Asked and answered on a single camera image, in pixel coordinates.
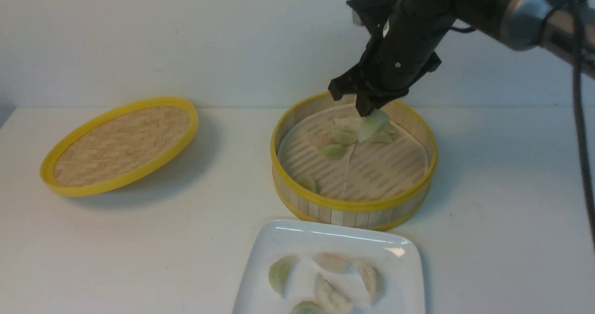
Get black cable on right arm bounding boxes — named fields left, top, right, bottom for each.
left=539, top=0, right=595, bottom=254

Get pink dumpling in steamer back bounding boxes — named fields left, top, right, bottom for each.
left=310, top=134, right=335, bottom=149

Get yellow-rimmed woven bamboo lid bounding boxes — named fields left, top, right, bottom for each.
left=39, top=97, right=199, bottom=197

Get white square ceramic plate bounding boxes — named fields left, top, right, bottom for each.
left=232, top=220, right=427, bottom=314

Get yellow-rimmed bamboo steamer basket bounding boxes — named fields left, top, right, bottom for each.
left=270, top=94, right=438, bottom=231

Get pink dumpling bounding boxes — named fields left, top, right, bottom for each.
left=312, top=252, right=350, bottom=274
left=310, top=134, right=335, bottom=149

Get white dumpling on plate right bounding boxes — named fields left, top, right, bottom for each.
left=351, top=259, right=385, bottom=306

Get green dumpling on plate bottom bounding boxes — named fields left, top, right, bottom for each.
left=290, top=301, right=326, bottom=314

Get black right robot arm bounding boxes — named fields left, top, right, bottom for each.
left=329, top=0, right=594, bottom=117

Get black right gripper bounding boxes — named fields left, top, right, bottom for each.
left=329, top=0, right=456, bottom=117

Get white dumpling on plate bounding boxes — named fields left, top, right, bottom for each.
left=351, top=259, right=385, bottom=306
left=314, top=273, right=355, bottom=314

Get green dumpling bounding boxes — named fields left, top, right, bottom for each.
left=290, top=301, right=326, bottom=314
left=268, top=255, right=299, bottom=299
left=357, top=109, right=390, bottom=142
left=319, top=144, right=348, bottom=160
left=369, top=126, right=396, bottom=144
left=331, top=128, right=358, bottom=146
left=296, top=175, right=318, bottom=194

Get white paper steamer liner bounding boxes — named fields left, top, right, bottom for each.
left=275, top=102, right=434, bottom=202

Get white dumpling in steamer top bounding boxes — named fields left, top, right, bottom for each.
left=334, top=116, right=362, bottom=133

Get black wrist camera on right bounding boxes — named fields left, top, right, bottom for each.
left=346, top=0, right=398, bottom=35

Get green dumpling in steamer mid-left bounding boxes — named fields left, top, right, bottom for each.
left=319, top=144, right=348, bottom=160

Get white dumpling on plate centre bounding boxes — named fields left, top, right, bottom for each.
left=314, top=273, right=355, bottom=314

